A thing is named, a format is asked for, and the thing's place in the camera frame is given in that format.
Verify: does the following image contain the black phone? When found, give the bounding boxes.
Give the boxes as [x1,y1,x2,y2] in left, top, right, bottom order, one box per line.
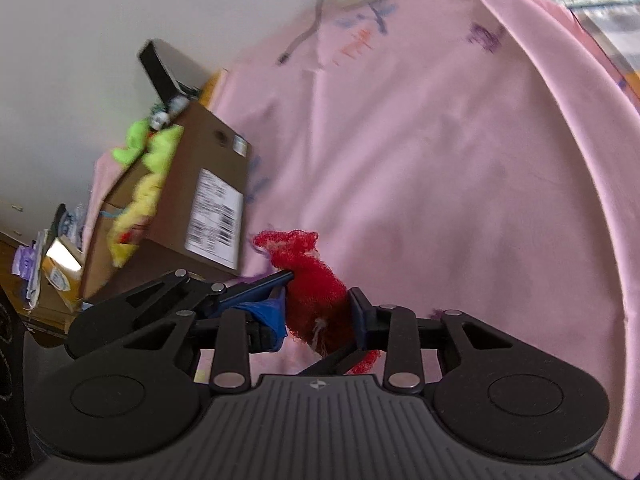
[138,39,181,103]

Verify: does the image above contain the yellow plush toy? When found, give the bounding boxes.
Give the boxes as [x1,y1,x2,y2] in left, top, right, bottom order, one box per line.
[109,172,166,268]

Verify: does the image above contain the red mesh toy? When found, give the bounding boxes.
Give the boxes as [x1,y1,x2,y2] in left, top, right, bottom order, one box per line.
[252,229,382,376]

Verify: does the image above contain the pink printed bedsheet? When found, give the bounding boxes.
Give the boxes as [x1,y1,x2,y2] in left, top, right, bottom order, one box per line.
[82,0,640,476]

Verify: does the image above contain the black charger cable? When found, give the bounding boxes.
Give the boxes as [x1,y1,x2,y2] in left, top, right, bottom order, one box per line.
[272,0,341,66]

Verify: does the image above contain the brown cardboard box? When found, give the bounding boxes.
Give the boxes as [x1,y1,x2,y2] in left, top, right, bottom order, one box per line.
[80,104,253,306]

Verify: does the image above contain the yellow tissue packet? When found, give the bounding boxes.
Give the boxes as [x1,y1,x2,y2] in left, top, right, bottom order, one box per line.
[40,237,83,311]

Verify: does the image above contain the purple white packet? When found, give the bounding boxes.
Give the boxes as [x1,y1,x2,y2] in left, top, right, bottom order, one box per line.
[12,245,38,281]

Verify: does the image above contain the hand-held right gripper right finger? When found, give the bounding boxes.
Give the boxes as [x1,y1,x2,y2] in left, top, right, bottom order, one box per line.
[348,287,518,393]

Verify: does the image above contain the panda plush toy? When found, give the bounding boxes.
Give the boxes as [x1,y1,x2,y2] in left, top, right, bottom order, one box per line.
[150,97,191,128]

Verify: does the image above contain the yellow book box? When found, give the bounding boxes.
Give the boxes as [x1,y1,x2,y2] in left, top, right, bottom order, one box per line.
[197,69,228,111]

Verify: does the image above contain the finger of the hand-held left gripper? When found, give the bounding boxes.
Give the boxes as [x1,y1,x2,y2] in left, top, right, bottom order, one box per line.
[190,270,296,318]
[295,350,371,376]

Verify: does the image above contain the neon green plush toy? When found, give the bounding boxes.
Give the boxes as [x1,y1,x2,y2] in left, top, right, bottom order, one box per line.
[111,117,151,166]

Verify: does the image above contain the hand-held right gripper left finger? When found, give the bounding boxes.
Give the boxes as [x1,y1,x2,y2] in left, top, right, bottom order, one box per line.
[120,292,290,395]

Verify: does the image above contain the striped folded cloth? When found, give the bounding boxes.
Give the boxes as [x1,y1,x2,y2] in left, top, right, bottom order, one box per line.
[565,0,640,96]

